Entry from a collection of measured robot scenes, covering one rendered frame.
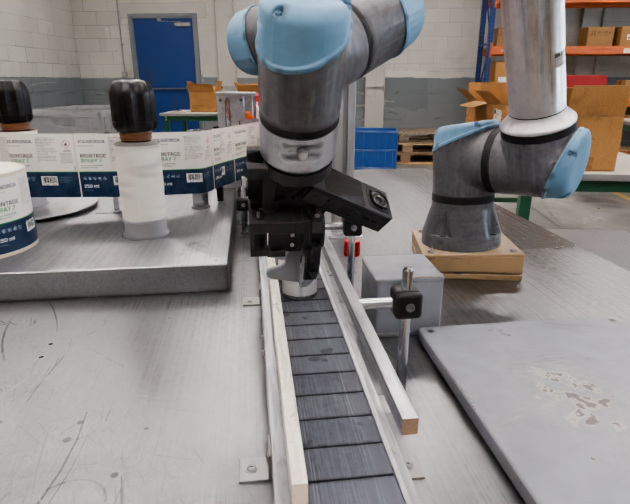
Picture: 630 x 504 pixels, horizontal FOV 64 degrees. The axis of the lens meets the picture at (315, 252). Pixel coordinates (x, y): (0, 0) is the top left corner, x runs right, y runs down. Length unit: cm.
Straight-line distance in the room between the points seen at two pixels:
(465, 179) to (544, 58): 24
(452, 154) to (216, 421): 62
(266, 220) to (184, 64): 857
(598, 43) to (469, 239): 775
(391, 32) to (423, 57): 824
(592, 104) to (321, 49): 223
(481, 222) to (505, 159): 13
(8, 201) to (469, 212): 82
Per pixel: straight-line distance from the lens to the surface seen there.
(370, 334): 47
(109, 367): 72
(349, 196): 54
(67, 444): 60
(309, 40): 42
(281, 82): 43
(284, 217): 54
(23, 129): 137
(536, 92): 87
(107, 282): 92
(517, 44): 85
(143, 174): 103
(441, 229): 99
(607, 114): 265
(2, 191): 104
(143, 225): 105
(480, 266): 98
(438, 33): 879
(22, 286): 97
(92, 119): 305
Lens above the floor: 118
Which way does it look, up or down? 19 degrees down
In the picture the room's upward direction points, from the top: straight up
